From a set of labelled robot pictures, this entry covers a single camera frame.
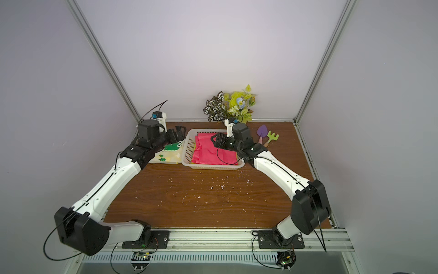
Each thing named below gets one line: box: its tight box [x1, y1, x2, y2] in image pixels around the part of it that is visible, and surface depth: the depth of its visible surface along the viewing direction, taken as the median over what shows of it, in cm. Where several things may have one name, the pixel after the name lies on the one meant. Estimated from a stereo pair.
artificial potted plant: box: [203, 84, 257, 124], surface depth 97 cm
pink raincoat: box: [191, 133, 239, 165], surface depth 95 cm
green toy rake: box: [263, 130, 280, 148], surface depth 112 cm
